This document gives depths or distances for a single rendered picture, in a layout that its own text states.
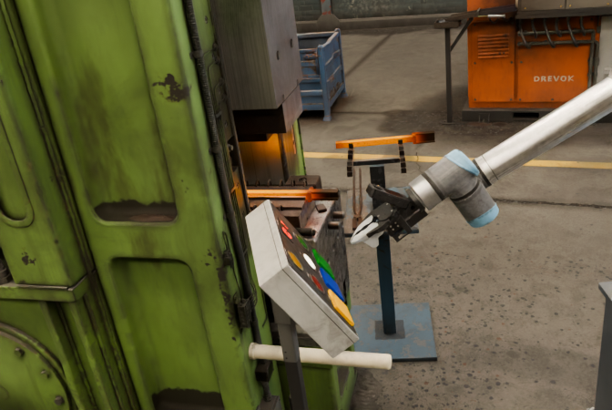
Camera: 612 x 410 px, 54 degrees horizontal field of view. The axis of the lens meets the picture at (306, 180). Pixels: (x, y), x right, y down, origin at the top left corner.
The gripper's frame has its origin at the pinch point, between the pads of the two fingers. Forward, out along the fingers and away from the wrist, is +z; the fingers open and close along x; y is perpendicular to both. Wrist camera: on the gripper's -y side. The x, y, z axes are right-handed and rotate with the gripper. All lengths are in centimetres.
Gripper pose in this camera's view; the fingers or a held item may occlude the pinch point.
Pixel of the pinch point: (352, 238)
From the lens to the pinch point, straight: 161.9
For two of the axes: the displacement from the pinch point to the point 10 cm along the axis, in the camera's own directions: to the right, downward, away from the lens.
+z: -7.8, 6.1, 1.1
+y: 5.9, 6.9, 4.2
